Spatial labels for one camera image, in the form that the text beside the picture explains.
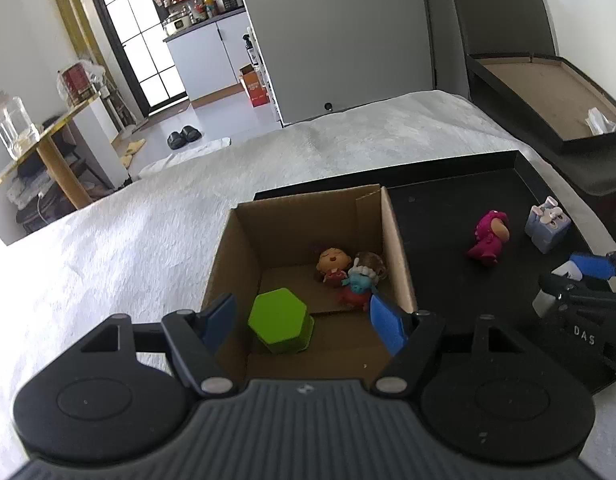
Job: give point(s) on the black framed glass door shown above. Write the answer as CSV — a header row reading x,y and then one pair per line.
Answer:
x,y
132,35

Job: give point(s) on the green hexagonal box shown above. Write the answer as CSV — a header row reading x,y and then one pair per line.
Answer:
x,y
280,317

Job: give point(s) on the black slipper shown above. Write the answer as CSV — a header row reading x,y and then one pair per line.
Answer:
x,y
175,140
191,133

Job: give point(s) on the blue-grey cube rabbit toy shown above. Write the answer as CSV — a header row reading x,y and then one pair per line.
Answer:
x,y
547,227

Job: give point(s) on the black framed brown board tray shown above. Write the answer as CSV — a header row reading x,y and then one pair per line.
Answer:
x,y
543,100

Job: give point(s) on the pink dinosaur figure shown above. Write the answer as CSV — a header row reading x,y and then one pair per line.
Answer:
x,y
488,237

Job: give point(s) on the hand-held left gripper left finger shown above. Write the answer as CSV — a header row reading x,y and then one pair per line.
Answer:
x,y
218,321

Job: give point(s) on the pair of yellow slippers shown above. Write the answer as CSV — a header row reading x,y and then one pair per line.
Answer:
x,y
131,152

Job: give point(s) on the round gold-edged side table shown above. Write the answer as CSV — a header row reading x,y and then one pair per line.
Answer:
x,y
52,132

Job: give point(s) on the white rice cooker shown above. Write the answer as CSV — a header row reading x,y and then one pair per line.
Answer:
x,y
177,24

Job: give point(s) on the clear glass bottle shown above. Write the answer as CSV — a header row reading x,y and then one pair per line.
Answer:
x,y
15,127

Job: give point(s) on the brown-haired doll figure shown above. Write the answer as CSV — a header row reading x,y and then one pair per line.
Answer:
x,y
372,261

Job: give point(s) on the yellow curtain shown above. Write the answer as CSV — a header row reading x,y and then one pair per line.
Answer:
x,y
82,35

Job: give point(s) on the small doll red dress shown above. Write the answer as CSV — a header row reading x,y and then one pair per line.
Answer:
x,y
333,262

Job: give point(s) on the white kitchen cabinet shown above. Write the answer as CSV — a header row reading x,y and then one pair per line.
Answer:
x,y
207,60

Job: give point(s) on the black shallow tray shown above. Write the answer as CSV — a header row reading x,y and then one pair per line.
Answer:
x,y
438,220

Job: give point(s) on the brown cardboard box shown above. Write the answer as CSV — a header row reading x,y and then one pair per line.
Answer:
x,y
237,260

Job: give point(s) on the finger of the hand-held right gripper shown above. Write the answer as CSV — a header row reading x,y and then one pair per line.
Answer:
x,y
590,265
578,292

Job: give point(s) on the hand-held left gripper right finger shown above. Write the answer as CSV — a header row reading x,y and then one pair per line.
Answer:
x,y
389,322

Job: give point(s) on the crumpled white plastic wrap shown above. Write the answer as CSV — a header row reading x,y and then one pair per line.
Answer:
x,y
604,121

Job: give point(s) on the white charger plug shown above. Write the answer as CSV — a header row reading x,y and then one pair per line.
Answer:
x,y
543,305

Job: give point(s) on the small red and blue figure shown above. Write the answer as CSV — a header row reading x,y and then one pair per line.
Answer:
x,y
358,289

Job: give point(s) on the red tin can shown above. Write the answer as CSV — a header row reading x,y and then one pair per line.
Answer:
x,y
78,85

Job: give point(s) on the orange carton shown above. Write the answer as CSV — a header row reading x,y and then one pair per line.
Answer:
x,y
255,87

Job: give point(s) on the black spray bottle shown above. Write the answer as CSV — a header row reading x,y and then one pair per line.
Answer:
x,y
249,52

